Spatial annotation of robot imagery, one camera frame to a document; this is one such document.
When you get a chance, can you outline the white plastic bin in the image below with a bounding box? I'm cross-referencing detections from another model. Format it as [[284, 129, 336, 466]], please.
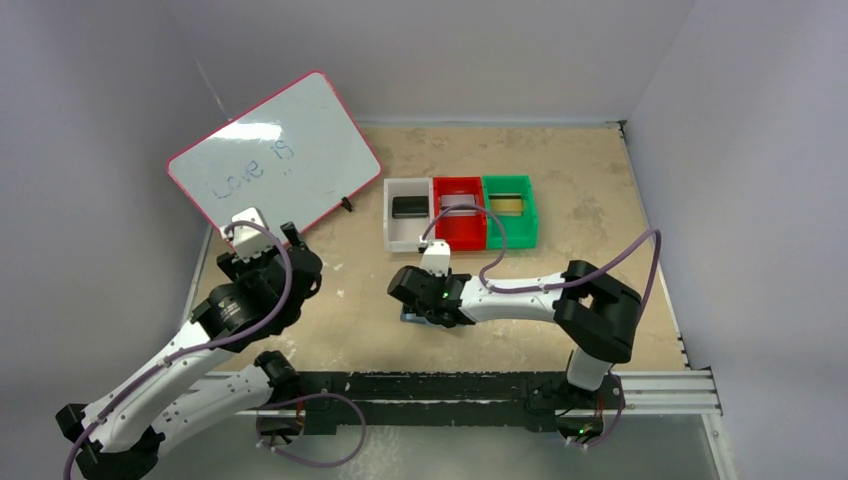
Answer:
[[383, 177, 434, 253]]

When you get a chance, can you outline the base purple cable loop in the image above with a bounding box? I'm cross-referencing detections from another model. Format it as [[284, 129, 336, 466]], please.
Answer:
[[254, 390, 369, 468]]

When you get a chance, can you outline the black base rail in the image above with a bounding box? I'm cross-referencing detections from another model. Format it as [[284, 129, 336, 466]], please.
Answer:
[[265, 371, 625, 441]]

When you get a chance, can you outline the red plastic bin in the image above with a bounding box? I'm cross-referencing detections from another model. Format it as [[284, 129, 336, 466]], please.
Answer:
[[433, 177, 488, 251]]

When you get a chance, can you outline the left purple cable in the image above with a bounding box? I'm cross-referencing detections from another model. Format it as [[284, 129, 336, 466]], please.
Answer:
[[62, 220, 294, 480]]

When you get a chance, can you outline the black card in white bin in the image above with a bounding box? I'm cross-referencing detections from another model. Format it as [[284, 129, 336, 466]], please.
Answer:
[[390, 195, 429, 219]]

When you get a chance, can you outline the pink framed whiteboard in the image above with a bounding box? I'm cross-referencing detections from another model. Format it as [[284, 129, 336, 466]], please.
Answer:
[[167, 71, 382, 247]]

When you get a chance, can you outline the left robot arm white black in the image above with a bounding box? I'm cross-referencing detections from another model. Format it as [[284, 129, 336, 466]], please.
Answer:
[[56, 219, 322, 479]]

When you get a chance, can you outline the gold card in green bin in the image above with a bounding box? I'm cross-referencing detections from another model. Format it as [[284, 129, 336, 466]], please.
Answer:
[[488, 193, 525, 217]]

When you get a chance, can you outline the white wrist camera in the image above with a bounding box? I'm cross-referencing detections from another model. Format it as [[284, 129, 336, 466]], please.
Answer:
[[219, 207, 273, 262], [418, 239, 451, 277]]

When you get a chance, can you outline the silver card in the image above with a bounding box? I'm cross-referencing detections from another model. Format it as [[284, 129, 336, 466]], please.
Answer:
[[439, 194, 478, 217]]

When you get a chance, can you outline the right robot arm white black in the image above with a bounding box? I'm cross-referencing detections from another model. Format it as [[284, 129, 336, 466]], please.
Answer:
[[387, 260, 643, 391]]

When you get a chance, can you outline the blue card holder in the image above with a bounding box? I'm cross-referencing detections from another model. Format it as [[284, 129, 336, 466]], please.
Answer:
[[399, 305, 428, 325]]

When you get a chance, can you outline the green plastic bin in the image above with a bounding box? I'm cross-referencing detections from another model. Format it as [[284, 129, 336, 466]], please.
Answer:
[[482, 175, 539, 249]]

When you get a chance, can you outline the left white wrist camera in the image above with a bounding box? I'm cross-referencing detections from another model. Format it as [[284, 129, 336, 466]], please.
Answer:
[[219, 207, 273, 262]]

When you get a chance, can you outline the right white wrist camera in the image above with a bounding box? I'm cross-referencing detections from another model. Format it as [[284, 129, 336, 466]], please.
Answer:
[[418, 239, 451, 277]]

